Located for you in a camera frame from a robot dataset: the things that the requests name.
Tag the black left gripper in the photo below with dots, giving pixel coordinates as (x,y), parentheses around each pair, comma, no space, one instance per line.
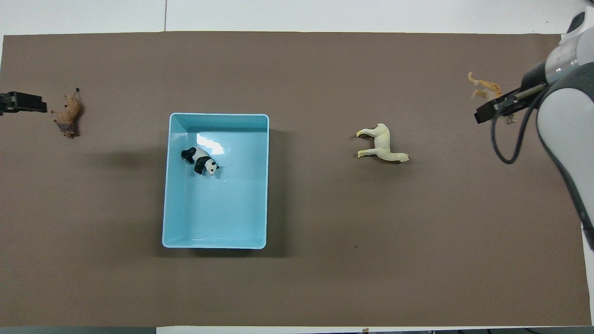
(4,103)

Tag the orange tiger toy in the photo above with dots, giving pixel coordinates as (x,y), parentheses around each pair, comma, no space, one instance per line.
(487,86)

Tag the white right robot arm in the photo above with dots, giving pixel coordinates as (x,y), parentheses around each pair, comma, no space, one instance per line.
(564,120)

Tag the black and white panda toy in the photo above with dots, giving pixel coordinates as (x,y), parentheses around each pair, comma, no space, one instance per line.
(200,161)

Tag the brown table mat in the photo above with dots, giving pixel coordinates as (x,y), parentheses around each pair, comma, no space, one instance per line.
(325,232)

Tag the cream white horse toy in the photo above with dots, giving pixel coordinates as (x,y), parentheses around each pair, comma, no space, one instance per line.
(383,146)

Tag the light blue storage box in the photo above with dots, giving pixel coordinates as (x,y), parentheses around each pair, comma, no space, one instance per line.
(216,208)

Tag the brown lion toy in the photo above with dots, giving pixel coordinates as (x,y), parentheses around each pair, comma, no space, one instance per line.
(69,113)

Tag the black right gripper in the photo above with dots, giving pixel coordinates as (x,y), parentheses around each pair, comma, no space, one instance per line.
(533,83)

